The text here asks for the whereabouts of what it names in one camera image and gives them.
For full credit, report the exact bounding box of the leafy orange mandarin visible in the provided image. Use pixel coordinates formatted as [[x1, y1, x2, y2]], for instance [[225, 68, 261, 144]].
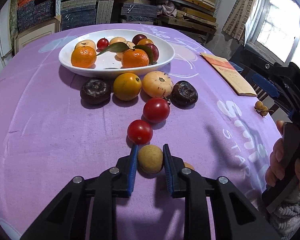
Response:
[[97, 44, 154, 68]]

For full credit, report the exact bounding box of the metal storage shelf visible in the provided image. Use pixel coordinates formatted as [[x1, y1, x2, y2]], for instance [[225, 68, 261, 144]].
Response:
[[56, 0, 219, 44]]

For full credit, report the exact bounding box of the longan pair on twig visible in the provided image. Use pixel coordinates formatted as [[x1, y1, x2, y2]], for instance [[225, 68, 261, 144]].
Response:
[[254, 101, 274, 116]]

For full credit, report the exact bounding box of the pale peach pepino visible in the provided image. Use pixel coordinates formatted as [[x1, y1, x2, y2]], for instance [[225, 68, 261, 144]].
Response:
[[75, 40, 96, 50]]

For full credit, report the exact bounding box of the purple tablecloth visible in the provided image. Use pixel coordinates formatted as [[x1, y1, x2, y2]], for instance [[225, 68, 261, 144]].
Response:
[[0, 24, 280, 239]]

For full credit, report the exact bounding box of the dark red plum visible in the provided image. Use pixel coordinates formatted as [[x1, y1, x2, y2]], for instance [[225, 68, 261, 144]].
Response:
[[132, 34, 147, 45], [146, 43, 159, 62]]

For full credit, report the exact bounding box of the large orange mandarin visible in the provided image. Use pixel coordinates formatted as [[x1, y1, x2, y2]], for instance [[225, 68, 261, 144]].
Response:
[[71, 46, 97, 68]]

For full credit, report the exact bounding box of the framed picture board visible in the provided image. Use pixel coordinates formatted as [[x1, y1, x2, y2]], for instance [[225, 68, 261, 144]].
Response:
[[14, 15, 61, 55]]

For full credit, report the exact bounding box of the blue folded cloth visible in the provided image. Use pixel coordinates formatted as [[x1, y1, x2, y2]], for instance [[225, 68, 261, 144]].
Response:
[[229, 61, 243, 73]]

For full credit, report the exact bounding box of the striped pepino melon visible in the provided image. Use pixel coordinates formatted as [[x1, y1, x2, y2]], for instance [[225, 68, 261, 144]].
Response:
[[142, 71, 174, 98]]

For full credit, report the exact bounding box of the brown longan fruit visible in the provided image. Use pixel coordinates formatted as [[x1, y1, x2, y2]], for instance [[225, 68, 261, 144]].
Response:
[[184, 162, 195, 170], [138, 145, 163, 174]]

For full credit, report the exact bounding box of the person right hand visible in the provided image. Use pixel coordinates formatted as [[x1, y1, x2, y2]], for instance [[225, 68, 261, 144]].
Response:
[[264, 120, 300, 194]]

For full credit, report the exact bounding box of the small pepino melon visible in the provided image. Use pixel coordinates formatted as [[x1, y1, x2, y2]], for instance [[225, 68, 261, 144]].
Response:
[[115, 41, 135, 61]]

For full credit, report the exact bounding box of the checkered curtain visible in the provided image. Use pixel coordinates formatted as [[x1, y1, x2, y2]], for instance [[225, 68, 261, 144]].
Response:
[[222, 0, 257, 45]]

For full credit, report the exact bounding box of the white oval plate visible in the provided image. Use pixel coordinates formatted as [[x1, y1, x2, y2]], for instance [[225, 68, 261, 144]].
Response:
[[59, 29, 175, 79]]

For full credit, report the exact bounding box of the dark purple mangosteen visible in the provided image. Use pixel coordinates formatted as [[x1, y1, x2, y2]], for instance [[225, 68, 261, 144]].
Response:
[[170, 81, 198, 107], [80, 78, 111, 105]]

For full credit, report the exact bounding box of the red cherry tomato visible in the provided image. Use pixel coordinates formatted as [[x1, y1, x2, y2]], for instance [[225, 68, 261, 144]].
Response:
[[96, 38, 109, 51], [143, 98, 170, 124], [127, 120, 153, 145]]

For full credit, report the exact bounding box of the large yellow pepino melon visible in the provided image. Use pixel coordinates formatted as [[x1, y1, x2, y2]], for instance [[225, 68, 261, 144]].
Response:
[[109, 37, 126, 45]]

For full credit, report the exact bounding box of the brown paper notebook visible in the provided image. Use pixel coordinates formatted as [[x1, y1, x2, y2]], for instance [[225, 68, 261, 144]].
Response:
[[201, 53, 257, 97]]

